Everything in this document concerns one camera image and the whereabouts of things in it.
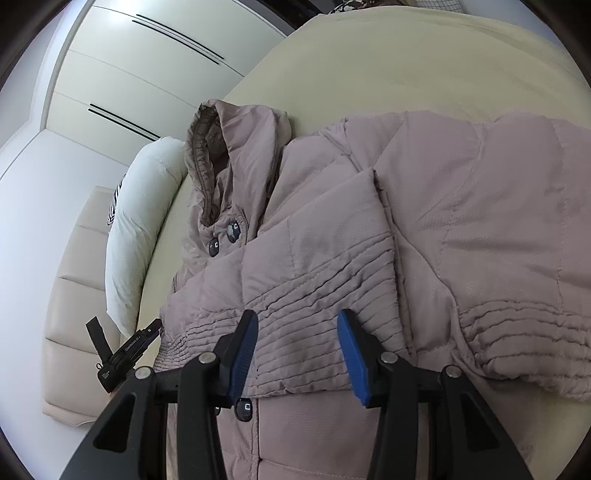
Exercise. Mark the cream padded headboard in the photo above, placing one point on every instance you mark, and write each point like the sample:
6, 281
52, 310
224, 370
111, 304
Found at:
76, 300

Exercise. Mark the white wardrobe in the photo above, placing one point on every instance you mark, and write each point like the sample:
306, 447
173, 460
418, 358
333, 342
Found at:
152, 60

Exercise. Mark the white pillow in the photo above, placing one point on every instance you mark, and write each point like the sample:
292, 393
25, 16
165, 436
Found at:
138, 221

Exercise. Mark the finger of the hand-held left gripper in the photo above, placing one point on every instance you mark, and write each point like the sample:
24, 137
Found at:
151, 330

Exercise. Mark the brown patterned cloth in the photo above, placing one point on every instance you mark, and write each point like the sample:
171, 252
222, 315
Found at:
355, 4

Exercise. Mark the zebra striped cloth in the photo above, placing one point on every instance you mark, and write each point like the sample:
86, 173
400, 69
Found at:
115, 203

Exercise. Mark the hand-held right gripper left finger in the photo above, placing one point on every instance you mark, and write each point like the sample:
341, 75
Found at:
244, 344

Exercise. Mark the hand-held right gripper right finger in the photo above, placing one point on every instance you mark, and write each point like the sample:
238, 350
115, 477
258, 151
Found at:
352, 355

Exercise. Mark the mauve quilted puffer jacket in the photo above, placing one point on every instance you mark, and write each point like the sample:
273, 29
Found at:
415, 221

